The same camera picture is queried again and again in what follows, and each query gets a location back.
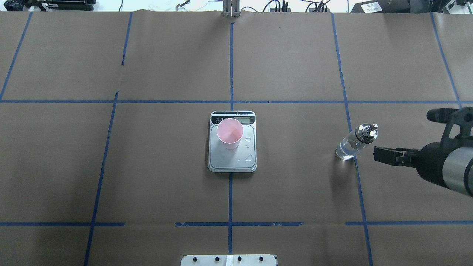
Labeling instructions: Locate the aluminium frame post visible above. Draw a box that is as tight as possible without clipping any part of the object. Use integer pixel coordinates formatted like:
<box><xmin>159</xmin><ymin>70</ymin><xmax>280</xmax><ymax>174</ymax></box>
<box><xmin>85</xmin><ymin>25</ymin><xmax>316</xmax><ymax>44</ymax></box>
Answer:
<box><xmin>222</xmin><ymin>0</ymin><xmax>241</xmax><ymax>17</ymax></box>

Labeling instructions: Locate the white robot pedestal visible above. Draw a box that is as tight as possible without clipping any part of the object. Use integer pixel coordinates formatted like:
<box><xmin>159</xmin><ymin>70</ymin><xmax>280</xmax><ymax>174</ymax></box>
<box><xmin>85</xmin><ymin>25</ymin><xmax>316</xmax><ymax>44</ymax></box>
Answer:
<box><xmin>180</xmin><ymin>254</ymin><xmax>279</xmax><ymax>266</ymax></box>

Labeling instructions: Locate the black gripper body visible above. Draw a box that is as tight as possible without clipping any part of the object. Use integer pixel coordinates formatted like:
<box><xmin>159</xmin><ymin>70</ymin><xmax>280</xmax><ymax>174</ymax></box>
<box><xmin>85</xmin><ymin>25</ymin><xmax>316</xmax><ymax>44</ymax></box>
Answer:
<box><xmin>416</xmin><ymin>143</ymin><xmax>448</xmax><ymax>188</ymax></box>

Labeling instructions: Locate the silver kitchen scale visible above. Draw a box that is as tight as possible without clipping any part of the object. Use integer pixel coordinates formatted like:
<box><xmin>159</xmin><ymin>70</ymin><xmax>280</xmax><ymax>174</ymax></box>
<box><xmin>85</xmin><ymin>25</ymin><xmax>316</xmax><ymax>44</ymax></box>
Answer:
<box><xmin>208</xmin><ymin>110</ymin><xmax>257</xmax><ymax>173</ymax></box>

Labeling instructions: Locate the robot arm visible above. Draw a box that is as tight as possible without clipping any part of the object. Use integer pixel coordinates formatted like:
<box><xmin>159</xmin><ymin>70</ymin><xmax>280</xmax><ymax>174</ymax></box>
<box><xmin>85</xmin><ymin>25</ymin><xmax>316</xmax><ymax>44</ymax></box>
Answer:
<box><xmin>373</xmin><ymin>143</ymin><xmax>472</xmax><ymax>197</ymax></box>

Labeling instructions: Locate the pink cup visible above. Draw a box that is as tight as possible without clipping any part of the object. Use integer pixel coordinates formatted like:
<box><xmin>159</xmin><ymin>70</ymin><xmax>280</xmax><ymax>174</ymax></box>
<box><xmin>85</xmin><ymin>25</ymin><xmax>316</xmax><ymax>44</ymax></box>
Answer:
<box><xmin>217</xmin><ymin>118</ymin><xmax>244</xmax><ymax>150</ymax></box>

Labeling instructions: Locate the clear glass sauce bottle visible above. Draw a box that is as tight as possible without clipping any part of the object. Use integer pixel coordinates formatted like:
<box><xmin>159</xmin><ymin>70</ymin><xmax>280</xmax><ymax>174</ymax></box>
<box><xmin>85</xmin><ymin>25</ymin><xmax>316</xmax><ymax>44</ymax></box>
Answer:
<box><xmin>336</xmin><ymin>123</ymin><xmax>379</xmax><ymax>160</ymax></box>

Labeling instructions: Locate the black box white label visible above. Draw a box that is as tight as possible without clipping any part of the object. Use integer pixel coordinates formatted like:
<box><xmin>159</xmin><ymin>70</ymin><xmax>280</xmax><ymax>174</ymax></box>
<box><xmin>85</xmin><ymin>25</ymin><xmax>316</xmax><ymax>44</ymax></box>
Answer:
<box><xmin>350</xmin><ymin>0</ymin><xmax>411</xmax><ymax>14</ymax></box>

